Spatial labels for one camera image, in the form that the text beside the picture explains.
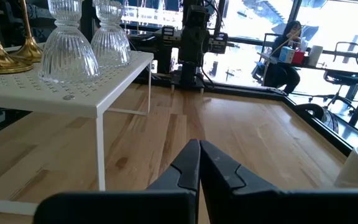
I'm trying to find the white perforated metal shelf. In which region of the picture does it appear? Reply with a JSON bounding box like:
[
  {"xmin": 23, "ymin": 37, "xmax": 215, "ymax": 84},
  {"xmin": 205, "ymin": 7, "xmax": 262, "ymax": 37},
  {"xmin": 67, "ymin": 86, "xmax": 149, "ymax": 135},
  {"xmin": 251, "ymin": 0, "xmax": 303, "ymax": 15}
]
[{"xmin": 0, "ymin": 43, "xmax": 155, "ymax": 217}]

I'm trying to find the red box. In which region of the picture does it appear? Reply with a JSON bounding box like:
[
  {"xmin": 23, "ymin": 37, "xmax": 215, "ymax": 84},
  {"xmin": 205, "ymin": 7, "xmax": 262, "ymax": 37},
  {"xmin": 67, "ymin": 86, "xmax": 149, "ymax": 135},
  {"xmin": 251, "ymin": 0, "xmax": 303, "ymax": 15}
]
[{"xmin": 291, "ymin": 51, "xmax": 306, "ymax": 65}]

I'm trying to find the black upright frame post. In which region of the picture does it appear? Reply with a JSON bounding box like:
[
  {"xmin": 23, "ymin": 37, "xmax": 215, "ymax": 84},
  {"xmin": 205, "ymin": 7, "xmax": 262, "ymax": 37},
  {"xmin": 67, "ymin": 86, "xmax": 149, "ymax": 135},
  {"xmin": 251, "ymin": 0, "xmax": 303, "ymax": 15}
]
[{"xmin": 80, "ymin": 0, "xmax": 98, "ymax": 44}]

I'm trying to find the black arched frame handle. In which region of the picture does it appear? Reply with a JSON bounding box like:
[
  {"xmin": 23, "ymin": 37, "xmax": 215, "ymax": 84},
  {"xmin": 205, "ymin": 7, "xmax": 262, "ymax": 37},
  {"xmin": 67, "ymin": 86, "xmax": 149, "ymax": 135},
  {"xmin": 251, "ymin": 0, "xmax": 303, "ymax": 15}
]
[{"xmin": 294, "ymin": 103, "xmax": 324, "ymax": 122}]

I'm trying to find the clear ribbed glass candle holder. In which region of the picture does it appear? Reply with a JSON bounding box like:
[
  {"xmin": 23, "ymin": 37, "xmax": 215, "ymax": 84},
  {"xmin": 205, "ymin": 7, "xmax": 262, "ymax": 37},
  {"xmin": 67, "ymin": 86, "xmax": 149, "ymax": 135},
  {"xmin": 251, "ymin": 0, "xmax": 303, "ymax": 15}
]
[
  {"xmin": 38, "ymin": 0, "xmax": 101, "ymax": 83},
  {"xmin": 90, "ymin": 0, "xmax": 132, "ymax": 68}
]

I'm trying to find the black floor fan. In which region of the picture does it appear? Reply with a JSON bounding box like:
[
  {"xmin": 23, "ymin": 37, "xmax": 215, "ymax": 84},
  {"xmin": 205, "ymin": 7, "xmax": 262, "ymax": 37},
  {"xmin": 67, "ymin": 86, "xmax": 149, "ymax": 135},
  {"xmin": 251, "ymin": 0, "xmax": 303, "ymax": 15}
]
[{"xmin": 321, "ymin": 107, "xmax": 341, "ymax": 135}]

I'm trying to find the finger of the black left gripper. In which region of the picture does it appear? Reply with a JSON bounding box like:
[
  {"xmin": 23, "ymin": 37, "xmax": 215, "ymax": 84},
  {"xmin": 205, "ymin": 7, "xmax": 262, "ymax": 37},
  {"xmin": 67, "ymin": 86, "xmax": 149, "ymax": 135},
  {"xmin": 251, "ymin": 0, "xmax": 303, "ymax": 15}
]
[
  {"xmin": 195, "ymin": 30, "xmax": 209, "ymax": 63},
  {"xmin": 180, "ymin": 30, "xmax": 196, "ymax": 63}
]

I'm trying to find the black office chair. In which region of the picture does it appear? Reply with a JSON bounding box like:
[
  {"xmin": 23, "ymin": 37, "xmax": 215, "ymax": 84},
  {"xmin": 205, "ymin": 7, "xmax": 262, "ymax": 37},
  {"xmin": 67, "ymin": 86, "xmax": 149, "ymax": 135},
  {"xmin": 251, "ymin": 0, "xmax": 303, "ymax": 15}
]
[{"xmin": 308, "ymin": 41, "xmax": 358, "ymax": 110}]

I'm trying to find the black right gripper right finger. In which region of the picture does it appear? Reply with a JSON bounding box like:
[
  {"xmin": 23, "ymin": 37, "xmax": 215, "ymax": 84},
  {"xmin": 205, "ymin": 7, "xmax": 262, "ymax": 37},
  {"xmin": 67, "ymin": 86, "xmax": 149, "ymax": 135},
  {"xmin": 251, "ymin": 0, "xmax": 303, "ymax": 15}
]
[{"xmin": 200, "ymin": 139, "xmax": 358, "ymax": 224}]

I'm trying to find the white paper roll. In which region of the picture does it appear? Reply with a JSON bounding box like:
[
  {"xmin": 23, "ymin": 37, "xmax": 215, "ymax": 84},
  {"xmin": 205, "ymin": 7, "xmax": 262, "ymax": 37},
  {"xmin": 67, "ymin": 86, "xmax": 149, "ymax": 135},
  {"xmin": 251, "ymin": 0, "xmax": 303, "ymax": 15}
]
[{"xmin": 308, "ymin": 45, "xmax": 324, "ymax": 67}]

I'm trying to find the white plant pot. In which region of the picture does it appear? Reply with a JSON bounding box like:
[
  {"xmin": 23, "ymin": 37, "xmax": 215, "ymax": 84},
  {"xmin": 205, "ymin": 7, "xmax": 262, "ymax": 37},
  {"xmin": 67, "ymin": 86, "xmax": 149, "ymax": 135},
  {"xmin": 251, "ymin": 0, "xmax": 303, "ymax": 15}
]
[{"xmin": 334, "ymin": 145, "xmax": 358, "ymax": 189}]

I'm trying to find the person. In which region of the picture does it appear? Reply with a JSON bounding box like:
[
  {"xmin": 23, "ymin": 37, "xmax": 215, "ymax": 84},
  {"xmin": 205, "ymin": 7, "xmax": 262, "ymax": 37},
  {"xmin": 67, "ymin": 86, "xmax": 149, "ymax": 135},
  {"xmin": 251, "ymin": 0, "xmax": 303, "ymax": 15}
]
[{"xmin": 263, "ymin": 20, "xmax": 303, "ymax": 96}]

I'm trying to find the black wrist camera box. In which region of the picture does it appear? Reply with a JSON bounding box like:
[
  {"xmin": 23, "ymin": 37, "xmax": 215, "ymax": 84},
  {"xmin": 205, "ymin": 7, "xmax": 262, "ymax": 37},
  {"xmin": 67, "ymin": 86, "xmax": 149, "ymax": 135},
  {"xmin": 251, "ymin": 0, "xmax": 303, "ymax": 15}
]
[{"xmin": 183, "ymin": 3, "xmax": 211, "ymax": 30}]

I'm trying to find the blue box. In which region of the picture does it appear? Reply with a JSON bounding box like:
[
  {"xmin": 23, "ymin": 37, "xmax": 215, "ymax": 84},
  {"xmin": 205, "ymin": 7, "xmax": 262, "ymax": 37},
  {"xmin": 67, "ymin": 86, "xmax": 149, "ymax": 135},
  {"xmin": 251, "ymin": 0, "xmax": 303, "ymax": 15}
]
[{"xmin": 278, "ymin": 46, "xmax": 295, "ymax": 64}]

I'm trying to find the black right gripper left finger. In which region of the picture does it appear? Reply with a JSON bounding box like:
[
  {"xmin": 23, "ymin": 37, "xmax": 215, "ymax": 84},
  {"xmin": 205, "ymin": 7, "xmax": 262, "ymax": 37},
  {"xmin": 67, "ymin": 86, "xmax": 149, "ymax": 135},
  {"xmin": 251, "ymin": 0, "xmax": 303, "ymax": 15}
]
[{"xmin": 33, "ymin": 139, "xmax": 201, "ymax": 224}]

